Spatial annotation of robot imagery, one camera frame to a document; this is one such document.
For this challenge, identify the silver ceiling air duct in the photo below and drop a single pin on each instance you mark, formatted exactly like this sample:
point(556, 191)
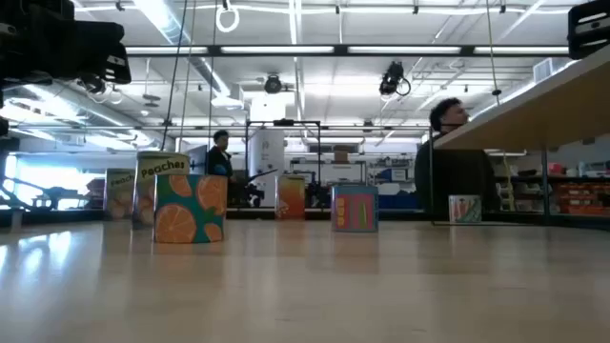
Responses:
point(162, 19)

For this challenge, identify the white carrot label can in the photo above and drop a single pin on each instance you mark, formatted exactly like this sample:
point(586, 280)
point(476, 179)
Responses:
point(464, 209)

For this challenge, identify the white cylindrical tank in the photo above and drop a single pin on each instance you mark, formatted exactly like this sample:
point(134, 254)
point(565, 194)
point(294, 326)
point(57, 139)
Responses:
point(267, 152)

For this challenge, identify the black metal table frame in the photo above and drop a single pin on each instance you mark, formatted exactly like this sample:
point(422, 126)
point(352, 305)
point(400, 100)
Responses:
point(62, 216)

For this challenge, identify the pink blue label can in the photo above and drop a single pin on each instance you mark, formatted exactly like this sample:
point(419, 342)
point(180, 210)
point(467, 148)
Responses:
point(355, 209)

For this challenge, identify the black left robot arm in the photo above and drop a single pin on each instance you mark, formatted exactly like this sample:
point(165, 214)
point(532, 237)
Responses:
point(33, 38)

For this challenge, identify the cream Peaches label can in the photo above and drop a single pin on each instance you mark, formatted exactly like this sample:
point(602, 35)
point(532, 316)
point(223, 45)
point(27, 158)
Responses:
point(148, 186)
point(118, 190)

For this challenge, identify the round black hanging camera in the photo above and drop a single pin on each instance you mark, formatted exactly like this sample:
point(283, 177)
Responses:
point(273, 85)

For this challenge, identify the long blue storage bin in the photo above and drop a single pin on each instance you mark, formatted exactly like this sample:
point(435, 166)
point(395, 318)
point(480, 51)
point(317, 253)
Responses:
point(398, 201)

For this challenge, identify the long black hanging camera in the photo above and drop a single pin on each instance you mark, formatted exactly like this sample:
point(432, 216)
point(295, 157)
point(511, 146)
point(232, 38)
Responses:
point(94, 86)

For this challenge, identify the metal rack orange bins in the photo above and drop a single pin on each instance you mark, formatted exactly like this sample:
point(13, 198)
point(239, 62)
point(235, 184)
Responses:
point(581, 200)

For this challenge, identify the black overhead light bar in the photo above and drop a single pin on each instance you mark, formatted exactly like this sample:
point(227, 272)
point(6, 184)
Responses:
point(276, 49)

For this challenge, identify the brown cardboard box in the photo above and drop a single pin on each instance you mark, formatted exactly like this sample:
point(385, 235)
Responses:
point(341, 157)

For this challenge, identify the orange red label can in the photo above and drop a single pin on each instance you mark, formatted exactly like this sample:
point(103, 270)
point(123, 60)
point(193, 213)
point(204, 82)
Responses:
point(290, 195)

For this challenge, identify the wooden shelf black legs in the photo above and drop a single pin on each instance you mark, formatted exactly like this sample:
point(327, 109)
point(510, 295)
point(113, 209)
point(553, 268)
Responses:
point(548, 114)

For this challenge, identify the black background cage frame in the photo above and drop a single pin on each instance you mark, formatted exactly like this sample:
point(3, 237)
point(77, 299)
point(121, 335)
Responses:
point(283, 122)

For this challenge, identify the person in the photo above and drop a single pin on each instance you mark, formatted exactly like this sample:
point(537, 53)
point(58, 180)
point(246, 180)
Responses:
point(453, 176)
point(219, 162)

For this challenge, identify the black monitor on stand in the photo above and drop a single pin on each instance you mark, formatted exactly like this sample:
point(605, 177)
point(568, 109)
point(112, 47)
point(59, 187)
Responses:
point(197, 159)

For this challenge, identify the small grey metal post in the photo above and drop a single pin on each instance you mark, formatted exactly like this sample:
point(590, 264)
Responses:
point(16, 219)

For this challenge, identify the black background robot arm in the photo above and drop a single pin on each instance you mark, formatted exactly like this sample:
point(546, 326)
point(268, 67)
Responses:
point(252, 193)

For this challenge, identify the teal orange-slice label can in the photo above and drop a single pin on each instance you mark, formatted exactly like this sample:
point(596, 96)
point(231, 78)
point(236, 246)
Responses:
point(190, 209)

